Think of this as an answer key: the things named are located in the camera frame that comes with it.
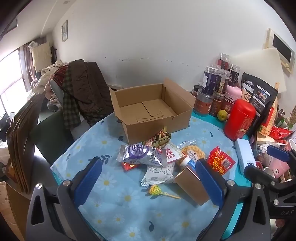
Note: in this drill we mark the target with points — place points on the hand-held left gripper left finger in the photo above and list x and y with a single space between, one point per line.
89 180

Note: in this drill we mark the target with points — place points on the cream hanging cloth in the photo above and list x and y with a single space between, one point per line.
41 56

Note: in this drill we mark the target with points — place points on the red gold snack packet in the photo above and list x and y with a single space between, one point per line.
128 166

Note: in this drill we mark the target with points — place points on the pile of clothes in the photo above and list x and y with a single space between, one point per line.
46 76

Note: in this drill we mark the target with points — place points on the small wall picture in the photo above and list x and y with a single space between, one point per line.
64 31

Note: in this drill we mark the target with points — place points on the small brown cardboard box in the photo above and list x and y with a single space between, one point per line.
189 185

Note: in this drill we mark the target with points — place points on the white patterned snack packet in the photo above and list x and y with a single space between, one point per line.
157 176

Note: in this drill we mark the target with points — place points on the white blue case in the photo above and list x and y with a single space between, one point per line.
244 155

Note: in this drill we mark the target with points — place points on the wood framed chalkboard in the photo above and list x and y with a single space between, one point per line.
281 47

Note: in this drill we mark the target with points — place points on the red white noodle packet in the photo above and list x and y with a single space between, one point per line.
172 153

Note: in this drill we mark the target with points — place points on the pink panda box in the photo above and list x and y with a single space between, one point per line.
277 168

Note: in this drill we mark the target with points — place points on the worn cardboard carton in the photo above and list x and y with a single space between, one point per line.
9 208

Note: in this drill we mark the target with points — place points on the red yellow snack bag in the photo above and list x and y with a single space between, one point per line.
219 160

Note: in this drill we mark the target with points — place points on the yellow waffle packet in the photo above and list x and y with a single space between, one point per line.
193 150

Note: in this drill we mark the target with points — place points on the blue white bottle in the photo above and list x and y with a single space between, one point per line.
185 161

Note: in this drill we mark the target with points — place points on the red foil packet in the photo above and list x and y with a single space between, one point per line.
281 133

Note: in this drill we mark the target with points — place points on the yellow lollipop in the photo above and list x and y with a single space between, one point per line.
155 190

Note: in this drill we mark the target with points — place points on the dark green chair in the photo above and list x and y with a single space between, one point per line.
50 134

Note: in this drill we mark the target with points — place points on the blue floral tablecloth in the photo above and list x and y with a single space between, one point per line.
115 208

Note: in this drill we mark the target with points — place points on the brown jacket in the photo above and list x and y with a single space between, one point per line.
87 88

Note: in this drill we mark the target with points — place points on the cluster of clear jars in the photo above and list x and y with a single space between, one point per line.
210 81

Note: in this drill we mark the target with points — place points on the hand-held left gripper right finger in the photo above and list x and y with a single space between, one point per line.
209 183

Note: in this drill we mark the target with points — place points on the white foam board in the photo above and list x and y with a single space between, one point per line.
261 62

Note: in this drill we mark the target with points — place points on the red canister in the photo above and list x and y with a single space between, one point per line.
239 120

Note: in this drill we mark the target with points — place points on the stack of flattened cardboard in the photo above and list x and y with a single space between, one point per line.
20 150

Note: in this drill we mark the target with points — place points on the teal table cover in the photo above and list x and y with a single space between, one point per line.
240 178

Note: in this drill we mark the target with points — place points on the green pear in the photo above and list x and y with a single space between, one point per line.
222 115

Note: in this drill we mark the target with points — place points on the black printed pouch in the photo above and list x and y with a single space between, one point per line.
259 92

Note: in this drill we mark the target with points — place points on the brown green snack packet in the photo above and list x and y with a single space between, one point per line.
159 136

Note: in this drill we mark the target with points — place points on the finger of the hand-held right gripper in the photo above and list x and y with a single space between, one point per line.
252 170
277 154

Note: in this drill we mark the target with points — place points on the silver purple snack packet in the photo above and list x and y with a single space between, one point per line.
138 154

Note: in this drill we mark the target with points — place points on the pink canister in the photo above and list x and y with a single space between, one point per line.
232 99

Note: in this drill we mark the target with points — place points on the window curtain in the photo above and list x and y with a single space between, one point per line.
26 67

